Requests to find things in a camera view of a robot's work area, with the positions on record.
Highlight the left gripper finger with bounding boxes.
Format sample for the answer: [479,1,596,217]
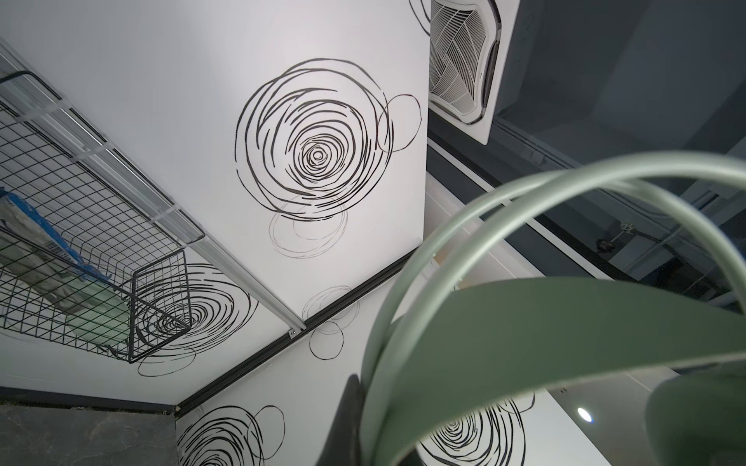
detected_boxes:
[316,374,364,466]

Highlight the mint green headphones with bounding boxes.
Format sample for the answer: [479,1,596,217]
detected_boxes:
[359,151,745,465]

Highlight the ceiling air conditioner vent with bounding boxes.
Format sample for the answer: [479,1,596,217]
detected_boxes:
[429,1,521,145]

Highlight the aluminium wall rail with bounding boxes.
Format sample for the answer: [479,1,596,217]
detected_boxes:
[1,42,306,337]

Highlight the green item in basket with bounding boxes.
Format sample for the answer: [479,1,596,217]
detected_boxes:
[1,190,130,347]

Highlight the black wire basket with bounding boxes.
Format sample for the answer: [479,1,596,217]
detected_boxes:
[1,98,190,363]

